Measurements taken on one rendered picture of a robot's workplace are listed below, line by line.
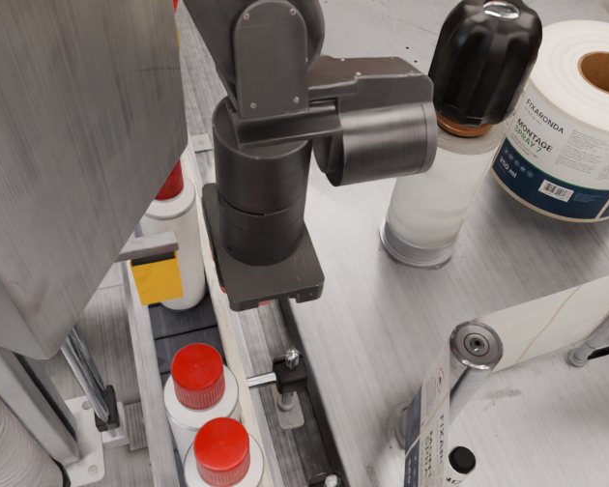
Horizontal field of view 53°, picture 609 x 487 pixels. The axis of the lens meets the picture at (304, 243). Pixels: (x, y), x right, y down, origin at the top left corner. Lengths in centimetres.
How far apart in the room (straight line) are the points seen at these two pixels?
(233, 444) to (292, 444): 27
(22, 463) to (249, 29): 22
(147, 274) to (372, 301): 32
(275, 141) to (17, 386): 27
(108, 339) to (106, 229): 53
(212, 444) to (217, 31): 23
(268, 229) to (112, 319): 37
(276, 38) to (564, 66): 52
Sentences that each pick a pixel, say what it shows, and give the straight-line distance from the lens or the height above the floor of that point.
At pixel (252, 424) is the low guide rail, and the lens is 56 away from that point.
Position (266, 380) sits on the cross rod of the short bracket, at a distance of 58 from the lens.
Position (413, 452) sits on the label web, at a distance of 53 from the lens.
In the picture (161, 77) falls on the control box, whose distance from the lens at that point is 19.
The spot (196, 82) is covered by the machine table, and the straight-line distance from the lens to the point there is 97.
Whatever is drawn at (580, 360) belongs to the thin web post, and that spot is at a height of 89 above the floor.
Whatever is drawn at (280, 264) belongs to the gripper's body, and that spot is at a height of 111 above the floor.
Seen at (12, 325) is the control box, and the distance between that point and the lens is 17.
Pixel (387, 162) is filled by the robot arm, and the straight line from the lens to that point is 36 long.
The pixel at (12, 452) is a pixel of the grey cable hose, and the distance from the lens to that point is 31.
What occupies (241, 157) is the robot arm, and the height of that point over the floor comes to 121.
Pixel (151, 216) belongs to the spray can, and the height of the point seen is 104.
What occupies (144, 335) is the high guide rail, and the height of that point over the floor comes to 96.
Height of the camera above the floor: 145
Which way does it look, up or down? 54 degrees down
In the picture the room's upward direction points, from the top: 7 degrees clockwise
